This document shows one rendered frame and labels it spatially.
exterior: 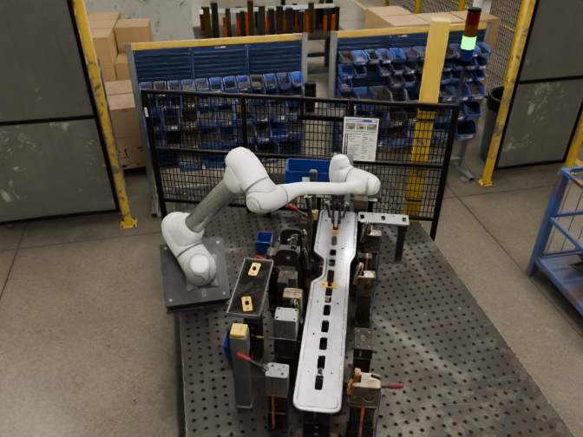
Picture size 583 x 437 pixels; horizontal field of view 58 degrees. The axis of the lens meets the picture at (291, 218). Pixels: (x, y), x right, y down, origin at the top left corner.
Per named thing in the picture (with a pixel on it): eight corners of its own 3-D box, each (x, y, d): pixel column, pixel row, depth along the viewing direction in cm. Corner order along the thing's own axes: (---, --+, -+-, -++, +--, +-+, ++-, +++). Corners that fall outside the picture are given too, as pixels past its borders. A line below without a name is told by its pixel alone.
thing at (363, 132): (376, 163, 329) (381, 117, 311) (339, 160, 331) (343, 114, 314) (376, 161, 330) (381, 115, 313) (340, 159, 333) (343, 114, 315)
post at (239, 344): (251, 409, 234) (246, 340, 209) (234, 407, 235) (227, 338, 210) (254, 394, 240) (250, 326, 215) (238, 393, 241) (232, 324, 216)
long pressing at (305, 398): (347, 415, 198) (348, 413, 197) (288, 409, 201) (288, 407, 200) (357, 212, 311) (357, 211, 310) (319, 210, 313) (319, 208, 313)
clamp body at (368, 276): (372, 331, 272) (379, 280, 253) (349, 329, 274) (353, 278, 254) (373, 318, 280) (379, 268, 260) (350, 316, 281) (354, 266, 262)
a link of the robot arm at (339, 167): (324, 183, 277) (344, 192, 270) (325, 156, 268) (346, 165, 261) (336, 175, 284) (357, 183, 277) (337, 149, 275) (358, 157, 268)
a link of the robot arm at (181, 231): (171, 263, 272) (149, 227, 276) (193, 254, 285) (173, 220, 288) (255, 182, 225) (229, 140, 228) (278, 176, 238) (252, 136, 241)
